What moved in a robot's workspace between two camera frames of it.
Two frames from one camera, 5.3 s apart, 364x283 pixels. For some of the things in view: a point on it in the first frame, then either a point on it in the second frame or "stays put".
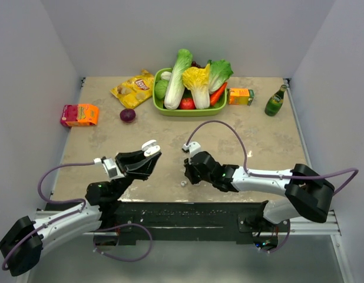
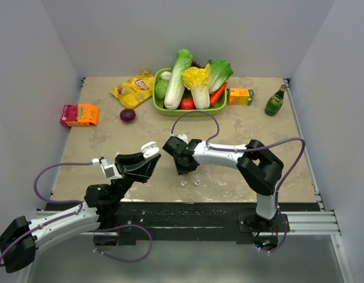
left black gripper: [140, 169] stays put
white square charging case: [150, 147] stays put
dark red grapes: [194, 63] stays put
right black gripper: [188, 173] -> [184, 170]
